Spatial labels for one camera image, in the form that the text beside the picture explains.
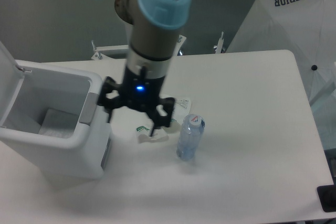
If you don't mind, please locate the black device at table edge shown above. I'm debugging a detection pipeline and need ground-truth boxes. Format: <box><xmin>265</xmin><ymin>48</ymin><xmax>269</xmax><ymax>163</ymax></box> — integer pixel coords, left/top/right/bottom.
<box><xmin>317</xmin><ymin>185</ymin><xmax>335</xmax><ymax>212</ymax></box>

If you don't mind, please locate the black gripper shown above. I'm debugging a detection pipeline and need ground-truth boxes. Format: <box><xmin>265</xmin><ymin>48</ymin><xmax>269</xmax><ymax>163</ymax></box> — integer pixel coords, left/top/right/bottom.
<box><xmin>96</xmin><ymin>65</ymin><xmax>176</xmax><ymax>137</ymax></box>

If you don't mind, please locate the crumpled white plastic wrapper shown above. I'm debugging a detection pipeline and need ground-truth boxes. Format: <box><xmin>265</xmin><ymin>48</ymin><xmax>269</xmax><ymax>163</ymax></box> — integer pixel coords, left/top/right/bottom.
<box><xmin>135</xmin><ymin>97</ymin><xmax>192</xmax><ymax>144</ymax></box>

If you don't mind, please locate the clear plastic water bottle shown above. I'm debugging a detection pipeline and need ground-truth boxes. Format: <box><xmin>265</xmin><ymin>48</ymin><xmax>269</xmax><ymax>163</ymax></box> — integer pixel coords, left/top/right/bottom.
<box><xmin>176</xmin><ymin>114</ymin><xmax>205</xmax><ymax>161</ymax></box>

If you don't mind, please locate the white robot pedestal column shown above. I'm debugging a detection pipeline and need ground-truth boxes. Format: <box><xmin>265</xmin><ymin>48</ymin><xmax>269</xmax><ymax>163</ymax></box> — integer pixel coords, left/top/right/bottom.
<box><xmin>114</xmin><ymin>0</ymin><xmax>133</xmax><ymax>46</ymax></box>

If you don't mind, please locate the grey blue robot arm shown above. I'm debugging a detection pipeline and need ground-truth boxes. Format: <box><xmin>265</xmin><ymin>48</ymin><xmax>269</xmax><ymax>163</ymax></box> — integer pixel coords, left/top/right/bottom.
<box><xmin>97</xmin><ymin>0</ymin><xmax>192</xmax><ymax>130</ymax></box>

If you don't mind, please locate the white push-lid trash can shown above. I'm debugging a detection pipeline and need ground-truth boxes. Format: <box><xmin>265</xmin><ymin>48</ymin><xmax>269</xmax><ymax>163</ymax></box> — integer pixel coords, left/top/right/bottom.
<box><xmin>1</xmin><ymin>46</ymin><xmax>111</xmax><ymax>179</ymax></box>

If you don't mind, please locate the white Superior umbrella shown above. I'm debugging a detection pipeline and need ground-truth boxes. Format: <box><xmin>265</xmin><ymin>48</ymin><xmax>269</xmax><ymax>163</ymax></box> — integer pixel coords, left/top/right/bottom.
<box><xmin>227</xmin><ymin>0</ymin><xmax>335</xmax><ymax>100</ymax></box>

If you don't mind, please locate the white metal base frame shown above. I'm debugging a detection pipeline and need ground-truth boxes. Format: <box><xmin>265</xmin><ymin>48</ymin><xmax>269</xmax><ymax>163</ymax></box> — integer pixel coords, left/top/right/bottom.
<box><xmin>90</xmin><ymin>31</ymin><xmax>229</xmax><ymax>61</ymax></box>

